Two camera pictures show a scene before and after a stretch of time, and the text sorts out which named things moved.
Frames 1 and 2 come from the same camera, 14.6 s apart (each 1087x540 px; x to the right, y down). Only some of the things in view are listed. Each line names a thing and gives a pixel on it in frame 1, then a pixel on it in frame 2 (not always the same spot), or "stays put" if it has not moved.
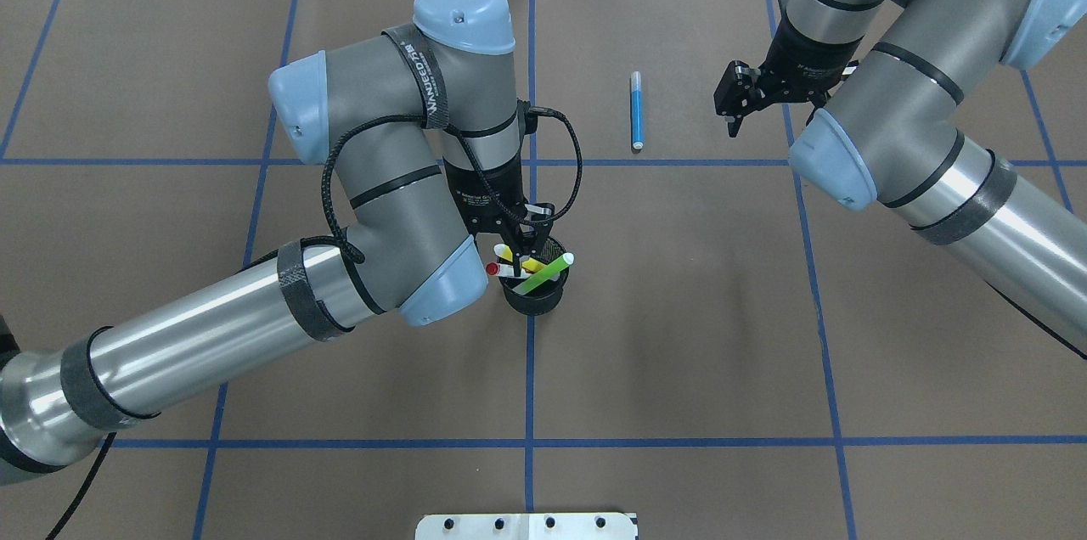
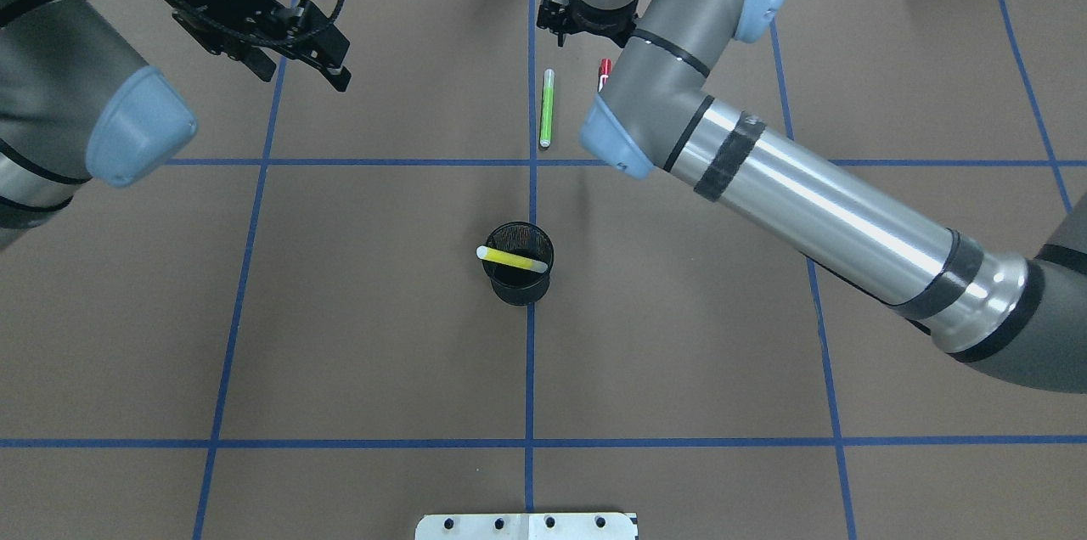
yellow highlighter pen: (504, 251) stays put
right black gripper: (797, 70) -> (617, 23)
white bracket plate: (585, 526) stays put
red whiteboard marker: (504, 270) -> (605, 66)
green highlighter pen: (544, 274) -> (547, 108)
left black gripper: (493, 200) -> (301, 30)
